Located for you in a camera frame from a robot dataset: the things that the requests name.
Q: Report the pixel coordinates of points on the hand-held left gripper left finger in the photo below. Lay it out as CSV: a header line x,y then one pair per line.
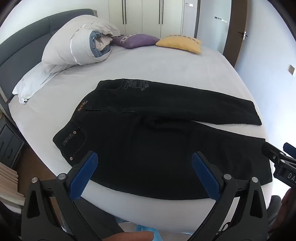
x,y
85,173

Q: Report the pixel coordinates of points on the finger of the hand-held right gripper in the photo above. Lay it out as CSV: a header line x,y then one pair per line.
x,y
290,149
272,153

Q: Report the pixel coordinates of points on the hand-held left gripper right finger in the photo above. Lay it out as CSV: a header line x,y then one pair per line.
x,y
205,176

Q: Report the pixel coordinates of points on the black pants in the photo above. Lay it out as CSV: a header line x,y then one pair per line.
x,y
150,150

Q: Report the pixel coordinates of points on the person's right forearm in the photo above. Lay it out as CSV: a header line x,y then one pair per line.
x,y
290,208

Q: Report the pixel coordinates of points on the person's left hand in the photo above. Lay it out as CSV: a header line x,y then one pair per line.
x,y
129,236

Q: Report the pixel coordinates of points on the blue cloth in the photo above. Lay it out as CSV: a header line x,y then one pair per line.
x,y
159,237

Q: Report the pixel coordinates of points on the beige curtain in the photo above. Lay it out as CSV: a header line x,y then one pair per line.
x,y
9,183

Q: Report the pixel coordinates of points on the dark nightstand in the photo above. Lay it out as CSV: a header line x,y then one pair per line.
x,y
10,146

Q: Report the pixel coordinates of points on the white pillow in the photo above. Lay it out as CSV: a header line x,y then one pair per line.
x,y
32,81

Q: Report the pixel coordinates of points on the white bed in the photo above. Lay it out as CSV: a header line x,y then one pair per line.
x,y
185,69

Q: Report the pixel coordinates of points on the rolled white duvet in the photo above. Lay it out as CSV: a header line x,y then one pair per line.
x,y
64,46

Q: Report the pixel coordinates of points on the yellow cushion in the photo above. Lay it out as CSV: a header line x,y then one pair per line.
x,y
182,44

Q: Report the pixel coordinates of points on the brown door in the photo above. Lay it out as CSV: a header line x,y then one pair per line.
x,y
235,18

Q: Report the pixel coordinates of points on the grey bed headboard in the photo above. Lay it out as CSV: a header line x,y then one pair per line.
x,y
25,44

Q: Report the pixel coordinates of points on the purple cushion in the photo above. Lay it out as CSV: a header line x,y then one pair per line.
x,y
138,40

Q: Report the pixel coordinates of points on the white wardrobe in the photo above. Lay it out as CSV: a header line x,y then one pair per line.
x,y
143,16

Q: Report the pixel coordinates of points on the beige wall switch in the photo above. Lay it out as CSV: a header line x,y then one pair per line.
x,y
291,70

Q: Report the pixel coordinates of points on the white wall control panel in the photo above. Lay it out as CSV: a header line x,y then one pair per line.
x,y
220,19

